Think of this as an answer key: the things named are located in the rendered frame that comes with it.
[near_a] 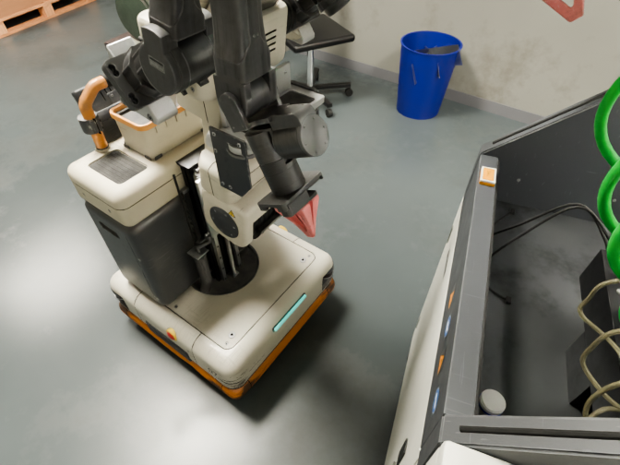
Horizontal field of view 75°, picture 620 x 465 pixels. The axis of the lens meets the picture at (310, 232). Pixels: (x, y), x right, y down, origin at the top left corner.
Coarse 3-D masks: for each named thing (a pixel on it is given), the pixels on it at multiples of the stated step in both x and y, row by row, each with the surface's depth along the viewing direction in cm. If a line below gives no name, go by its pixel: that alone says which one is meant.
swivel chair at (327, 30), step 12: (312, 24) 271; (324, 24) 271; (336, 24) 271; (324, 36) 257; (336, 36) 257; (348, 36) 259; (300, 48) 249; (312, 48) 252; (312, 60) 280; (312, 72) 286; (312, 84) 292; (324, 84) 296; (336, 84) 296; (348, 84) 297; (324, 96) 284
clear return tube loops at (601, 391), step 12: (600, 288) 54; (588, 300) 56; (588, 324) 57; (600, 336) 49; (588, 348) 51; (588, 372) 52; (612, 384) 44; (600, 396) 46; (588, 408) 47; (600, 408) 50; (612, 408) 49
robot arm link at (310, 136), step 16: (224, 96) 56; (224, 112) 58; (240, 112) 56; (272, 112) 57; (288, 112) 55; (304, 112) 54; (240, 128) 58; (272, 128) 57; (288, 128) 55; (304, 128) 54; (320, 128) 56; (288, 144) 55; (304, 144) 54; (320, 144) 56
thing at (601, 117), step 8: (616, 80) 48; (616, 88) 48; (608, 96) 49; (616, 96) 49; (600, 104) 50; (608, 104) 49; (600, 112) 50; (608, 112) 50; (600, 120) 51; (600, 128) 52; (600, 136) 52; (600, 144) 53; (608, 144) 53; (608, 152) 53; (608, 160) 54; (616, 160) 54
